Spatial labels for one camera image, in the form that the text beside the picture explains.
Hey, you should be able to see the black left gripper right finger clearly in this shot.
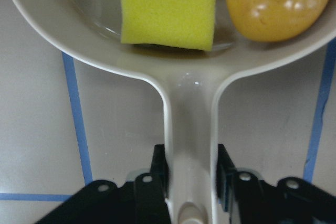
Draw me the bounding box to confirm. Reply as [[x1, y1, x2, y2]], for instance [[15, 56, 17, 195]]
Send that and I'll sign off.
[[216, 144, 335, 223]]

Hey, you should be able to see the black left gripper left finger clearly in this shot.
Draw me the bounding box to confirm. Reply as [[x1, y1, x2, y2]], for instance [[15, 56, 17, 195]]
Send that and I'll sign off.
[[38, 144, 171, 223]]

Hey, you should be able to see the brown plastic potato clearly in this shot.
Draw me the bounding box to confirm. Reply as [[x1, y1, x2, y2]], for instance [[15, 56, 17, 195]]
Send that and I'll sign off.
[[226, 0, 329, 42]]

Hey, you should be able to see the yellow green sponge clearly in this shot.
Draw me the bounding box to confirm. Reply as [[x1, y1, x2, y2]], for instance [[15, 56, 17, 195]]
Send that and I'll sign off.
[[121, 0, 216, 51]]

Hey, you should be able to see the beige plastic dustpan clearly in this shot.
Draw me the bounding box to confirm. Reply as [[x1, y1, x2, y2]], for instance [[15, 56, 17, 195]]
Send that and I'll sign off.
[[13, 0, 335, 223]]

